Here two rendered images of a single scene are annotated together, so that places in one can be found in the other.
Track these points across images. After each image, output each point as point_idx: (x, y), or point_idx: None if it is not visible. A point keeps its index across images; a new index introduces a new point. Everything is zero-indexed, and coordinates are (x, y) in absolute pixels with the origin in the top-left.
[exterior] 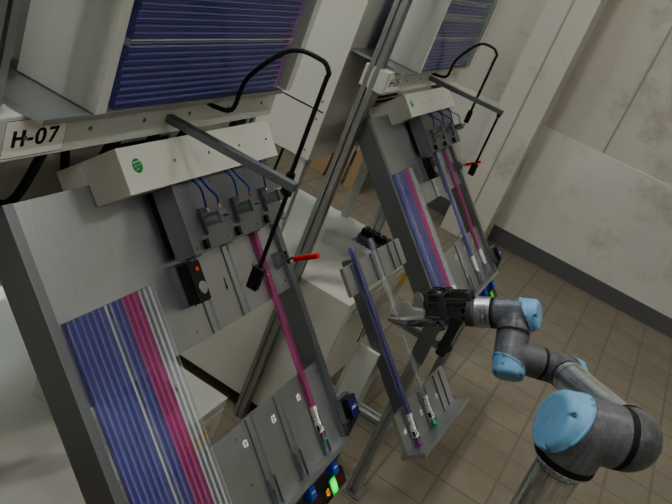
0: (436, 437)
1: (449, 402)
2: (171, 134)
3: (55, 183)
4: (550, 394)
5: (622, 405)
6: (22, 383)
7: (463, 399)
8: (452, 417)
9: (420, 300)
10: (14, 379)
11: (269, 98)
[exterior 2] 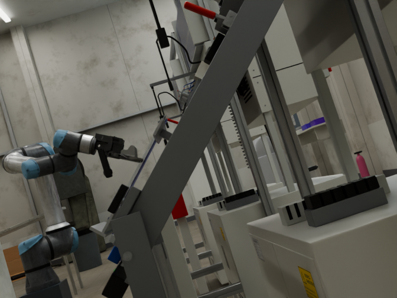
0: (101, 222)
1: (103, 229)
2: (246, 75)
3: (240, 101)
4: (51, 147)
5: (22, 147)
6: (273, 193)
7: (93, 227)
8: (96, 224)
9: (130, 149)
10: (276, 192)
11: (205, 49)
